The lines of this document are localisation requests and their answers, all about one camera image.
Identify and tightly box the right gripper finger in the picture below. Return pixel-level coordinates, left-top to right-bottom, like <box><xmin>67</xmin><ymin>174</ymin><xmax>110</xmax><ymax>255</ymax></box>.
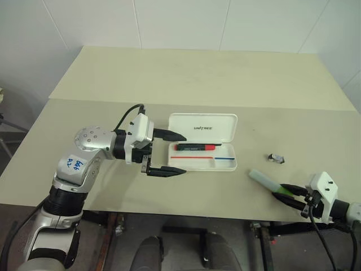
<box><xmin>271</xmin><ymin>193</ymin><xmax>307</xmax><ymax>211</ymax></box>
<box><xmin>279</xmin><ymin>183</ymin><xmax>309</xmax><ymax>196</ymax></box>

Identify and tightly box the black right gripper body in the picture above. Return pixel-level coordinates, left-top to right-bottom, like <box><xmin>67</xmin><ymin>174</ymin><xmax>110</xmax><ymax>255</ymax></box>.
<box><xmin>300</xmin><ymin>188</ymin><xmax>325</xmax><ymax>220</ymax></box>

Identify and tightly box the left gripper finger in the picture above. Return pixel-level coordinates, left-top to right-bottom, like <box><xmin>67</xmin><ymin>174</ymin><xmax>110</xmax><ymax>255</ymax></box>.
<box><xmin>148</xmin><ymin>166</ymin><xmax>187</xmax><ymax>178</ymax></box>
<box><xmin>153</xmin><ymin>128</ymin><xmax>188</xmax><ymax>142</ymax></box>

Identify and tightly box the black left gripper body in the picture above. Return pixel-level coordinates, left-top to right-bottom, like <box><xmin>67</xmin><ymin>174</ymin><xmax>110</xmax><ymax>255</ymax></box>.
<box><xmin>131</xmin><ymin>140</ymin><xmax>155</xmax><ymax>176</ymax></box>

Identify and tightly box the green marker with pale cap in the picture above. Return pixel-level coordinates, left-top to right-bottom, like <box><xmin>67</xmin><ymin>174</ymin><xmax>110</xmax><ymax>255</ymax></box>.
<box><xmin>248</xmin><ymin>168</ymin><xmax>294</xmax><ymax>196</ymax></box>

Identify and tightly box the white plastic pencil case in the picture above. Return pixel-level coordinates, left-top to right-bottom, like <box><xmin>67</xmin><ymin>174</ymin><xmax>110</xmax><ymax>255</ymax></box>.
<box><xmin>166</xmin><ymin>112</ymin><xmax>239</xmax><ymax>172</ymax></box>

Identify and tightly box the red marker with black cap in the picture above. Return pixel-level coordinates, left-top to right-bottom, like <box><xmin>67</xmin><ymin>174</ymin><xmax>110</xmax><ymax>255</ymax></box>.
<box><xmin>174</xmin><ymin>142</ymin><xmax>223</xmax><ymax>151</ymax></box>

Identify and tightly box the dark rounded shape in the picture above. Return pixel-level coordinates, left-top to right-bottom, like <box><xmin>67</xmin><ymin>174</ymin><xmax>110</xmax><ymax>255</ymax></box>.
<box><xmin>202</xmin><ymin>232</ymin><xmax>244</xmax><ymax>271</ymax></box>
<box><xmin>131</xmin><ymin>235</ymin><xmax>166</xmax><ymax>271</ymax></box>

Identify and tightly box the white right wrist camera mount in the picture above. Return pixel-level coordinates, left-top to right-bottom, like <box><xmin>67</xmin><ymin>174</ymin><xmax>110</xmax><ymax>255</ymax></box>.
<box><xmin>305</xmin><ymin>171</ymin><xmax>339</xmax><ymax>225</ymax></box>

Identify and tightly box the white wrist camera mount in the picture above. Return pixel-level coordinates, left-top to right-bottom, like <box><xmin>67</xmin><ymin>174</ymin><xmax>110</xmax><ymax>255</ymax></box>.
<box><xmin>305</xmin><ymin>171</ymin><xmax>339</xmax><ymax>225</ymax></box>
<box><xmin>125</xmin><ymin>112</ymin><xmax>156</xmax><ymax>165</ymax></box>

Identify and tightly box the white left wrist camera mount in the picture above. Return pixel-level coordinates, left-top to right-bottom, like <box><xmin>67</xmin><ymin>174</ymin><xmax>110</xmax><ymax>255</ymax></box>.
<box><xmin>125</xmin><ymin>112</ymin><xmax>156</xmax><ymax>165</ymax></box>

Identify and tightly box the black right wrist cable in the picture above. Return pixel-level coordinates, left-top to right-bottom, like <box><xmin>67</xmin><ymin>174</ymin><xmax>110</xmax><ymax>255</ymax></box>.
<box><xmin>306</xmin><ymin>197</ymin><xmax>358</xmax><ymax>271</ymax></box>

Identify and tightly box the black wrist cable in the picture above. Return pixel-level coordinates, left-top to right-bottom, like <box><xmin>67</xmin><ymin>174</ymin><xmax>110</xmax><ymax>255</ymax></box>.
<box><xmin>306</xmin><ymin>197</ymin><xmax>358</xmax><ymax>271</ymax></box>
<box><xmin>113</xmin><ymin>104</ymin><xmax>146</xmax><ymax>133</ymax></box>

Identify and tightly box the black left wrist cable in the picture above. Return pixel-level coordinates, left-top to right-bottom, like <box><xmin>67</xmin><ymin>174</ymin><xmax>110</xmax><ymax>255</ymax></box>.
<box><xmin>113</xmin><ymin>104</ymin><xmax>146</xmax><ymax>133</ymax></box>

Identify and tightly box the black metal table frame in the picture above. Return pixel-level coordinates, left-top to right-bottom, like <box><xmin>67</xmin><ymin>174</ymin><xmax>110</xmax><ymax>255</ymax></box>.
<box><xmin>81</xmin><ymin>210</ymin><xmax>361</xmax><ymax>271</ymax></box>

